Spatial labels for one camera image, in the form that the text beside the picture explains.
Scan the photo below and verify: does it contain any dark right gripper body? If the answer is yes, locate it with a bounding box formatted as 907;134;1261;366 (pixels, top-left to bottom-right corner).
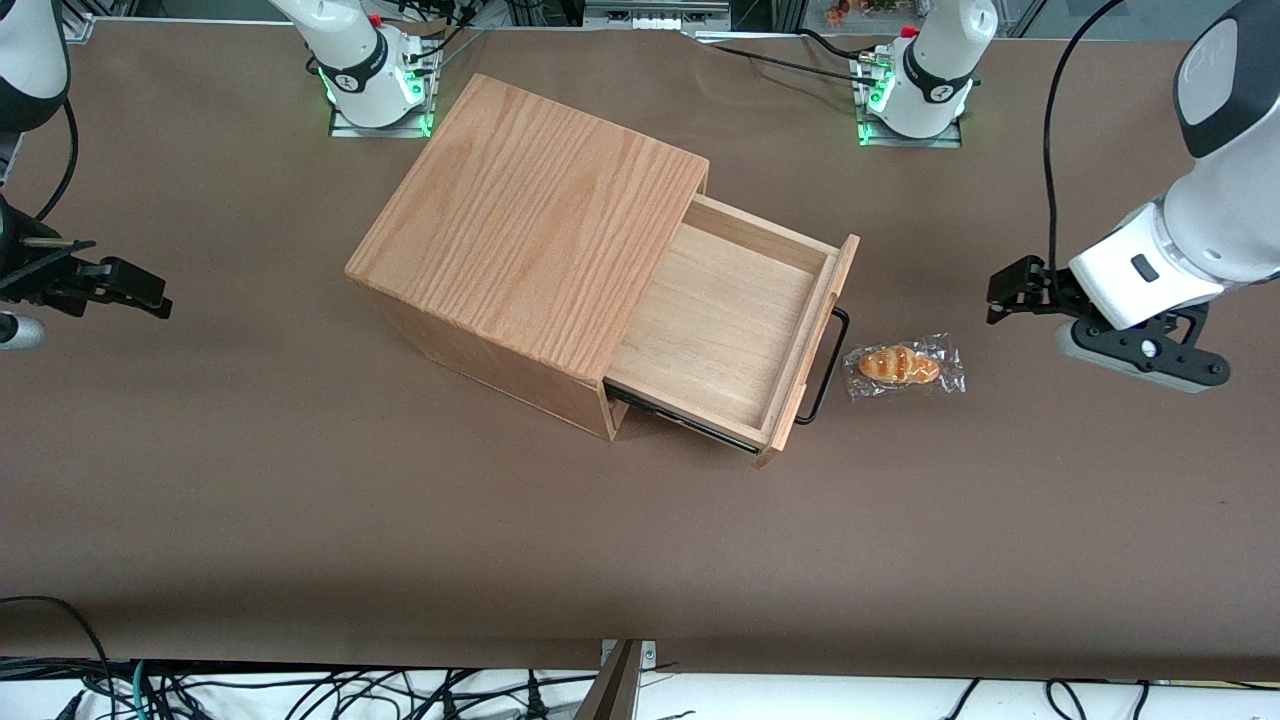
0;238;101;307

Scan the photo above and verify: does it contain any wooden drawer with black handle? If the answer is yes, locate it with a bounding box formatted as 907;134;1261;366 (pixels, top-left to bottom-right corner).
603;193;862;470

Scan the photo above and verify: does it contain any wooden drawer cabinet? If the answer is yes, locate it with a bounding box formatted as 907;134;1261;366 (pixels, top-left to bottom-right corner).
345;73;711;441

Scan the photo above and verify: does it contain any bread roll in plastic wrapper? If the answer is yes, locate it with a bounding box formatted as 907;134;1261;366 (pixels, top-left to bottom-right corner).
842;333;967;401

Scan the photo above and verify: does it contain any brown table cover sheet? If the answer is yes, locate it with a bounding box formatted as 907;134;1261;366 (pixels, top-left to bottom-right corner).
0;18;1280;683

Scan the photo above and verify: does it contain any grey power strip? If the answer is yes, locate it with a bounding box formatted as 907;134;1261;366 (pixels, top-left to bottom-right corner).
585;0;731;31

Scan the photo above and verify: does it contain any dark metal table leg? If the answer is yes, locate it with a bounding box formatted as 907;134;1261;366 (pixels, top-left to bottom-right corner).
575;640;643;720

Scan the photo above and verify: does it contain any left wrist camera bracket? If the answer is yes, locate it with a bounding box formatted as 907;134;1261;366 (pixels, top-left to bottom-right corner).
1055;305;1233;394

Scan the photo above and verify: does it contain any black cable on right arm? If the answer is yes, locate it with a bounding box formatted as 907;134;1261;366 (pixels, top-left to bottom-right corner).
35;100;80;223

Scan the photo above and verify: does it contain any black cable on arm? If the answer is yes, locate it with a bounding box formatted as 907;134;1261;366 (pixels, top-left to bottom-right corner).
35;100;80;223
1043;0;1126;276

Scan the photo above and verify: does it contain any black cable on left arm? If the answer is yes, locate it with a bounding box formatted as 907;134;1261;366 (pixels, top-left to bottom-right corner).
1043;0;1126;276

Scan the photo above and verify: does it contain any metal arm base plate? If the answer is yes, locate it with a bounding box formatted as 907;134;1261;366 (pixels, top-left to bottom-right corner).
853;50;966;149
328;40;438;139

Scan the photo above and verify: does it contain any thin black table cable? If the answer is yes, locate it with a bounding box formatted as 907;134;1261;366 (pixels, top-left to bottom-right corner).
685;33;871;83

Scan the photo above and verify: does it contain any black looped floor cable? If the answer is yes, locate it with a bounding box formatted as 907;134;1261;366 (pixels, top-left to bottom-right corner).
0;596;113;720

